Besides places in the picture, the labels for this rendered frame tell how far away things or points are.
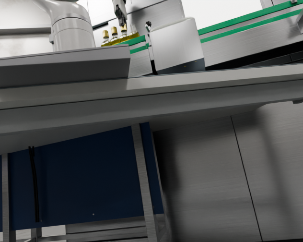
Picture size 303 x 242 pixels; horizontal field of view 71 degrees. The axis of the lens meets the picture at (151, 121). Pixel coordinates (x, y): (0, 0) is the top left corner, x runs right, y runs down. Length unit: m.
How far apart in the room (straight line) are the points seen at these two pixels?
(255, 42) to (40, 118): 0.91
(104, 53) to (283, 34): 0.85
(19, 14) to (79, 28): 4.14
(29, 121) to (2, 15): 4.33
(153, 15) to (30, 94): 1.06
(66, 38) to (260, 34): 0.82
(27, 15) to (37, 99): 4.22
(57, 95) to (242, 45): 0.82
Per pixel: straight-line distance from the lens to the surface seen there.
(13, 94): 0.59
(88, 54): 0.49
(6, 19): 4.81
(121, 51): 0.49
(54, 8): 0.75
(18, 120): 0.62
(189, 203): 1.21
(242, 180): 1.19
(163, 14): 1.46
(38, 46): 4.36
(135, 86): 0.56
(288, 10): 1.23
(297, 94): 0.83
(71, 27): 0.69
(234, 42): 1.10
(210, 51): 1.08
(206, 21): 1.38
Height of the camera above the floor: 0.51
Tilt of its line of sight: 12 degrees up
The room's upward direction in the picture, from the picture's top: 10 degrees counter-clockwise
